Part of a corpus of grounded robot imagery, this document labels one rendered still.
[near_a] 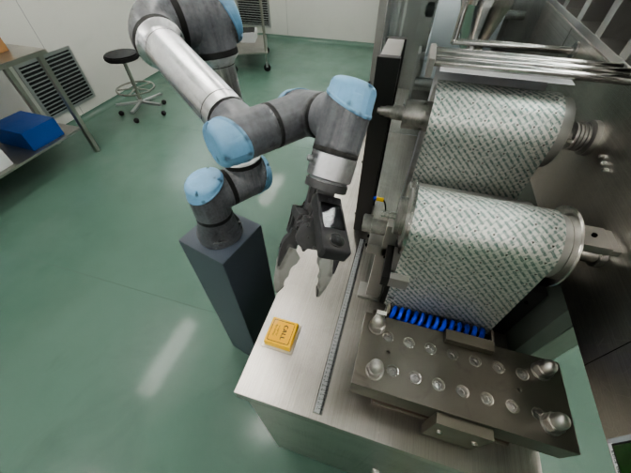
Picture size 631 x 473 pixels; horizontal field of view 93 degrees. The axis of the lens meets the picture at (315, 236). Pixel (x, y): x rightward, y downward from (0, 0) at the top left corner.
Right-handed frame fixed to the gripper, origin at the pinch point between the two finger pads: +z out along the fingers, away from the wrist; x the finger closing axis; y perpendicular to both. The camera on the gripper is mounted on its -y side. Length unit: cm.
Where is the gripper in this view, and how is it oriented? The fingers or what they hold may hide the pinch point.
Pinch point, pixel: (300, 291)
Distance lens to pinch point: 54.5
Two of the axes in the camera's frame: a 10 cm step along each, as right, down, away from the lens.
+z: -2.7, 9.2, 3.0
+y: -2.4, -3.7, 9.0
